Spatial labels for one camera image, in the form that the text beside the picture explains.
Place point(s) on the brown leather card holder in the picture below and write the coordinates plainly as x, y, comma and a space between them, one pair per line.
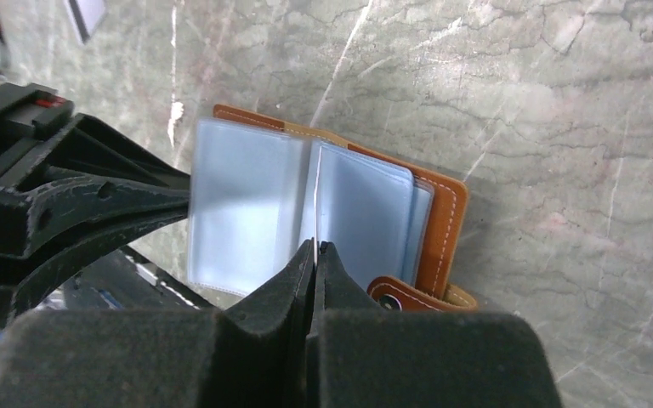
395, 224

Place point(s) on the silver credit card stack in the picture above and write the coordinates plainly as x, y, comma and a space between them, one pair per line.
86, 16

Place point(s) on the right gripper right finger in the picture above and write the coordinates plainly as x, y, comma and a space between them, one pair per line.
368, 356

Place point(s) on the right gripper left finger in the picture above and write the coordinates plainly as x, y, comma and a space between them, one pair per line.
251, 355

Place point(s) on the single silver magstripe card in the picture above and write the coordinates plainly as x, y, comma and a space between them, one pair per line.
316, 211

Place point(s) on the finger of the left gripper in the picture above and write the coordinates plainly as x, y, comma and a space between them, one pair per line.
85, 156
106, 222

